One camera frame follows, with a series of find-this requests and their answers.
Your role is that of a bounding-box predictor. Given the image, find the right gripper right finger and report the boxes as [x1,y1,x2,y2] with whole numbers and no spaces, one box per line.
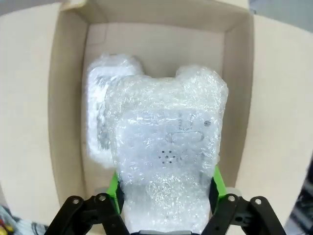
[205,165,291,235]

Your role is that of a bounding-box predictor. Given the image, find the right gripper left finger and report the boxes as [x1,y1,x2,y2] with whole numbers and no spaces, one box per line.
[50,172,131,235]

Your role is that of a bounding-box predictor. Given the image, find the bubble-wrapped clock showing back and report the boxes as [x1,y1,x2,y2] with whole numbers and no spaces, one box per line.
[104,64,229,234]

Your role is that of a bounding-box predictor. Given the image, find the bubble-wrapped clock showing display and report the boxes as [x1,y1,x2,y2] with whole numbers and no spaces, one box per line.
[86,52,145,170]

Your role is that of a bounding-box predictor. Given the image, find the brown cardboard box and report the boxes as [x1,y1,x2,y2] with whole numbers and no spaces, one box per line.
[0,0,313,235]

